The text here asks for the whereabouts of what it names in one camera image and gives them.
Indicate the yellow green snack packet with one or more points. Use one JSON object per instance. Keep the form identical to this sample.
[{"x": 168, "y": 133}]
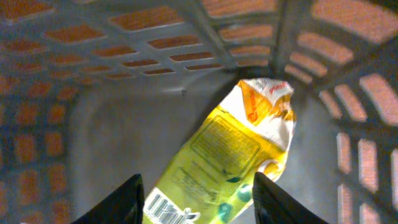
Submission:
[{"x": 210, "y": 179}]

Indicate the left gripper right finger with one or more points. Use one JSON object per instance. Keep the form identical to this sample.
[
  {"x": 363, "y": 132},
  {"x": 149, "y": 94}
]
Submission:
[{"x": 273, "y": 205}]

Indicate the grey plastic mesh basket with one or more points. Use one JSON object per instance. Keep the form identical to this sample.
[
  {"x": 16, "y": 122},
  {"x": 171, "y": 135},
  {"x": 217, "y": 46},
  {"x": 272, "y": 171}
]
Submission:
[{"x": 93, "y": 92}]

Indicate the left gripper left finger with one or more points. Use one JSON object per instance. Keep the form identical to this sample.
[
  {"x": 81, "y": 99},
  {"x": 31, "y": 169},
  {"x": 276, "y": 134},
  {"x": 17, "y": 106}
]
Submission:
[{"x": 124, "y": 205}]

